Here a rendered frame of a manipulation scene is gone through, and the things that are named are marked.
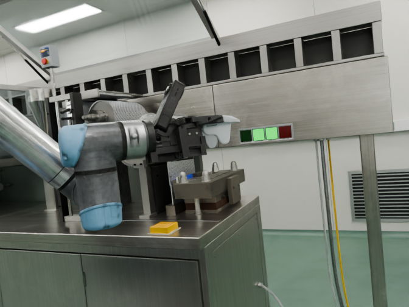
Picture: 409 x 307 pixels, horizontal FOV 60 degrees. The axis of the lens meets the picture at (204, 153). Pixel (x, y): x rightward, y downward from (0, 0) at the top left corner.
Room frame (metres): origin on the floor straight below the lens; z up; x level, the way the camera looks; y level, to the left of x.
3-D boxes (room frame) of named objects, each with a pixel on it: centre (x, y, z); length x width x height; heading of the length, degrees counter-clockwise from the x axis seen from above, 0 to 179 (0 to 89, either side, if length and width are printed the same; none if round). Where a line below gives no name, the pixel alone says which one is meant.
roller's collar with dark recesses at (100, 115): (1.55, 0.45, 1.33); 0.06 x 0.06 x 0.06; 65
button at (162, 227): (1.19, 0.16, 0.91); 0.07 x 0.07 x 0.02; 65
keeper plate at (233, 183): (1.51, -0.11, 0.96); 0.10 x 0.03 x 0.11; 155
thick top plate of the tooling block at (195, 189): (1.54, -0.02, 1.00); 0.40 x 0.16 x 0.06; 155
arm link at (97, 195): (0.67, 0.21, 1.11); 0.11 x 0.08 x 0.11; 27
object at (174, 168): (1.55, 0.10, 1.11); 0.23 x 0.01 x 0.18; 155
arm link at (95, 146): (0.65, 0.20, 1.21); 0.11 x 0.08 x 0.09; 117
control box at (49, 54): (1.73, 0.70, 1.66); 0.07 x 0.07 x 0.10; 65
